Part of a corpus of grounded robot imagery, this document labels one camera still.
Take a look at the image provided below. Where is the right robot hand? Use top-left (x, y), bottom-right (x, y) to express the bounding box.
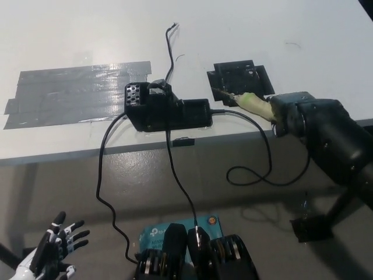
top-left (269, 92), bottom-right (317, 138)

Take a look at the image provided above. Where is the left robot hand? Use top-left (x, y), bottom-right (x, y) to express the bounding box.
top-left (30, 211), bottom-right (91, 278)

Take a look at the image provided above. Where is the tape-wrapped soldering iron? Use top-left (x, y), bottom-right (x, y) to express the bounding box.
top-left (211, 86), bottom-right (276, 122)

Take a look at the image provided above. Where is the black robot torso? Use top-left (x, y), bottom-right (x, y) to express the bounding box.
top-left (132, 223), bottom-right (262, 280)

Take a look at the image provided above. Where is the black soldering iron base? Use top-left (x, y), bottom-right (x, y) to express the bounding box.
top-left (124, 78), bottom-right (212, 134)

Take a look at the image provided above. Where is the black tape patch on table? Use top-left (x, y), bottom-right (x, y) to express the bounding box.
top-left (206, 59), bottom-right (275, 106)

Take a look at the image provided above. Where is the teal tp-link box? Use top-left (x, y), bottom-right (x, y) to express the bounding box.
top-left (138, 214), bottom-right (225, 263)

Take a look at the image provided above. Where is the small black tape strip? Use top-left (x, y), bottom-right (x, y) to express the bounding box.
top-left (171, 137), bottom-right (195, 148)

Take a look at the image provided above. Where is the black floor tape under leg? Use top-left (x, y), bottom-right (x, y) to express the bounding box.
top-left (290, 214), bottom-right (335, 243)

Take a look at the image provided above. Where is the black soldering iron cable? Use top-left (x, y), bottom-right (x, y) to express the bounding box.
top-left (209, 108), bottom-right (311, 187)

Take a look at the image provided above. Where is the long curvy black cable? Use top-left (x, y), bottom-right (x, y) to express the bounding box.
top-left (95, 113), bottom-right (140, 265)

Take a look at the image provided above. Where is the straight black cable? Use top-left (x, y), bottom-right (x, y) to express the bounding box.
top-left (165, 128), bottom-right (200, 234)

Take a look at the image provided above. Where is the thin black wire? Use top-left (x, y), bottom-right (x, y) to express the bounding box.
top-left (164, 22), bottom-right (179, 82)

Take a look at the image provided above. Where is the grey duct tape patch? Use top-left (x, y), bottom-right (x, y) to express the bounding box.
top-left (2, 60), bottom-right (153, 131)

